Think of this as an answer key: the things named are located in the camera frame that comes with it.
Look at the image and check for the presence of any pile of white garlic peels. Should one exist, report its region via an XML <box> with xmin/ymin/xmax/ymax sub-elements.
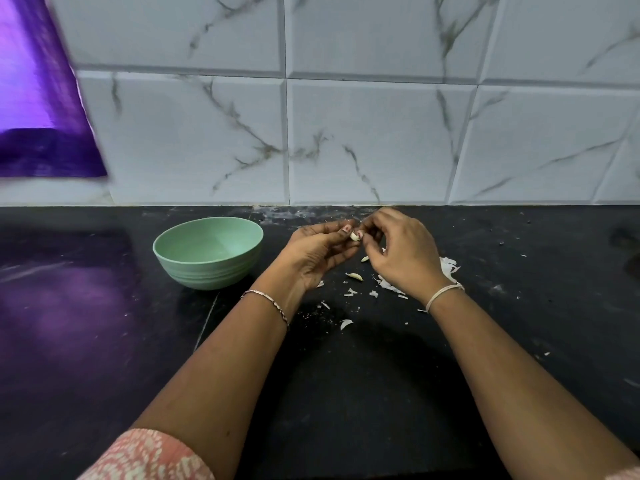
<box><xmin>376</xmin><ymin>255</ymin><xmax>462</xmax><ymax>300</ymax></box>

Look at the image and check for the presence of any silver left wrist bracelet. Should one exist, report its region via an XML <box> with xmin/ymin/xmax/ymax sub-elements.
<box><xmin>241</xmin><ymin>289</ymin><xmax>291</xmax><ymax>329</ymax></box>

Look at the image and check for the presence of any person's right hand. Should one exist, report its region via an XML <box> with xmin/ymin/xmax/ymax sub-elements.
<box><xmin>360</xmin><ymin>207</ymin><xmax>456</xmax><ymax>304</ymax></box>

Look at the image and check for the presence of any pink patterned left sleeve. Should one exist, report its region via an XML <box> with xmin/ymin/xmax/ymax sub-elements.
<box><xmin>77</xmin><ymin>427</ymin><xmax>216</xmax><ymax>480</ymax></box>

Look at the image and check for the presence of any mint green bowl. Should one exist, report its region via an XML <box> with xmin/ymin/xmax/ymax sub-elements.
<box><xmin>152</xmin><ymin>215</ymin><xmax>266</xmax><ymax>291</ymax></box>

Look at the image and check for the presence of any silver wrist bracelet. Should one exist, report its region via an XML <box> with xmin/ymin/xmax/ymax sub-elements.
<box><xmin>424</xmin><ymin>281</ymin><xmax>466</xmax><ymax>315</ymax></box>
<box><xmin>241</xmin><ymin>289</ymin><xmax>291</xmax><ymax>329</ymax></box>

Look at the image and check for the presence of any person's right forearm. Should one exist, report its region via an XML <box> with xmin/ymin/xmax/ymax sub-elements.
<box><xmin>428</xmin><ymin>289</ymin><xmax>639</xmax><ymax>480</ymax></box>

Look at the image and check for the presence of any purple cloth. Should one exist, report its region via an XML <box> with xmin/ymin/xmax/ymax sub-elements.
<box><xmin>0</xmin><ymin>0</ymin><xmax>108</xmax><ymax>179</ymax></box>

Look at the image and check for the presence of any silver right wrist bracelet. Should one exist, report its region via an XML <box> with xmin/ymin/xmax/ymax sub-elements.
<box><xmin>424</xmin><ymin>281</ymin><xmax>466</xmax><ymax>315</ymax></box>

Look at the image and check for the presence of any person's left forearm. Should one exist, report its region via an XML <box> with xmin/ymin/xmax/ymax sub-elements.
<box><xmin>130</xmin><ymin>293</ymin><xmax>296</xmax><ymax>466</ymax></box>

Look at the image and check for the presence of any person's left hand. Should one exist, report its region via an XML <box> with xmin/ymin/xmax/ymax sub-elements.
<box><xmin>272</xmin><ymin>219</ymin><xmax>363</xmax><ymax>304</ymax></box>

